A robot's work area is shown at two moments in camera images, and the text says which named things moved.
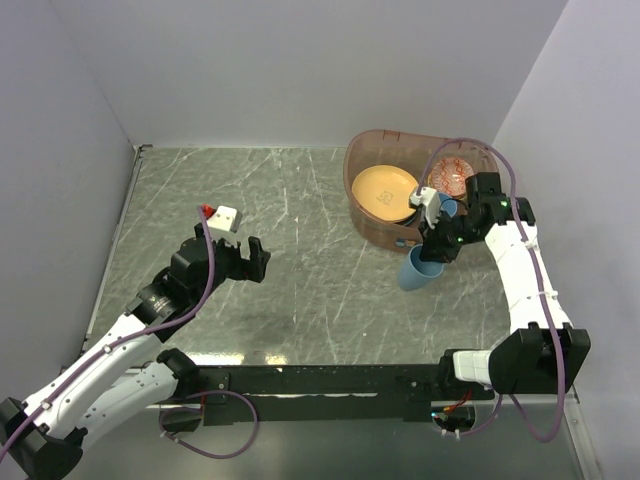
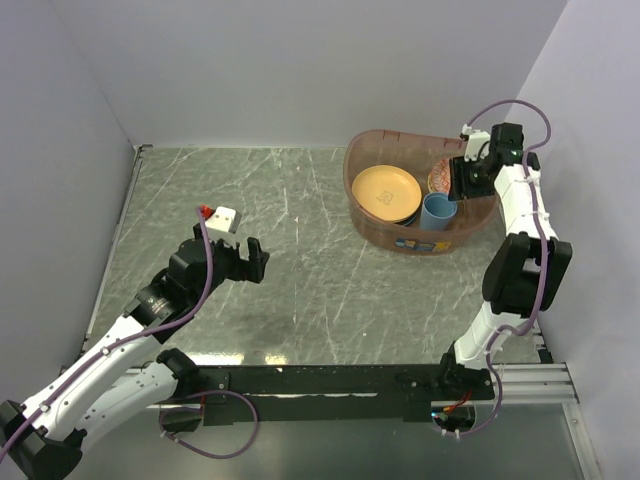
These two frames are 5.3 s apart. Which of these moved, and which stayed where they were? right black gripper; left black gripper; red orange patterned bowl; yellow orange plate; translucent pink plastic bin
Moved: right black gripper
Stayed: left black gripper; yellow orange plate; red orange patterned bowl; translucent pink plastic bin
